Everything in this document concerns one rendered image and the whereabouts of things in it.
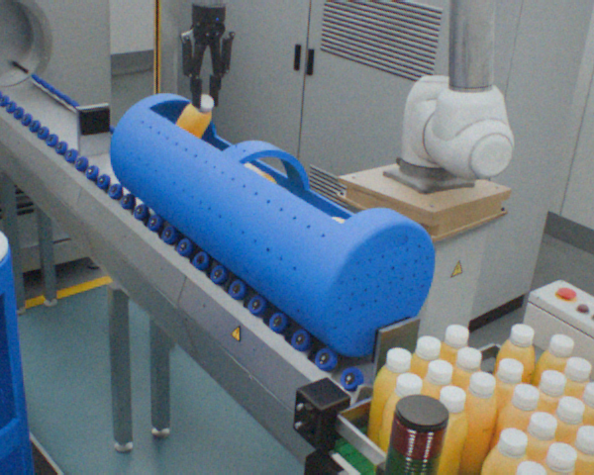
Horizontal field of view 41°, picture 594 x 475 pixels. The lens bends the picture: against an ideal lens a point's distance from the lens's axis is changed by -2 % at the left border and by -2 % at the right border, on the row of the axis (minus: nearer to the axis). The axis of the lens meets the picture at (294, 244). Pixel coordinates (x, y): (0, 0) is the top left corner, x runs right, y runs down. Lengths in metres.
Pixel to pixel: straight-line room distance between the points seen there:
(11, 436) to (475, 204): 1.23
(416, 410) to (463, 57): 1.05
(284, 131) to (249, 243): 2.39
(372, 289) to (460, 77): 0.58
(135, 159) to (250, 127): 2.22
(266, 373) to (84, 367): 1.58
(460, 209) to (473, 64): 0.37
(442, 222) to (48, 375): 1.73
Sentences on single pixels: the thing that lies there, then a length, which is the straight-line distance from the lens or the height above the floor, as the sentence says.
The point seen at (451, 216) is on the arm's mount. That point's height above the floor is 1.05.
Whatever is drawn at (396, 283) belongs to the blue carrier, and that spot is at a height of 1.10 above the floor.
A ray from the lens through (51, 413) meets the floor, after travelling 2.95.
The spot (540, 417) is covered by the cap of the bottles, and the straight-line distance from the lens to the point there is 1.27.
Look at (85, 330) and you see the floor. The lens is 3.37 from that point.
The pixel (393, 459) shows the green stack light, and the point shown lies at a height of 1.19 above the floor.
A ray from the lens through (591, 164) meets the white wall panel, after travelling 4.37.
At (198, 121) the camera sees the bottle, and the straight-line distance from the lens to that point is 1.91.
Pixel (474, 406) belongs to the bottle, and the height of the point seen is 1.05.
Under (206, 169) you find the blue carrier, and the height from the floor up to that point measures 1.19.
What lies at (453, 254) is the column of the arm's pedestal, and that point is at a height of 0.91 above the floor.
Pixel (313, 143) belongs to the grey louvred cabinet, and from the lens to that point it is 3.78.
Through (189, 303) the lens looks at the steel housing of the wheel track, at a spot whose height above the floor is 0.86.
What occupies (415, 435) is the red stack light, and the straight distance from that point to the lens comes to 0.93.
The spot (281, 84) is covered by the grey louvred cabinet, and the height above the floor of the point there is 0.79.
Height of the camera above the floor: 1.83
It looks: 27 degrees down
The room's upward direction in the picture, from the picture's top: 5 degrees clockwise
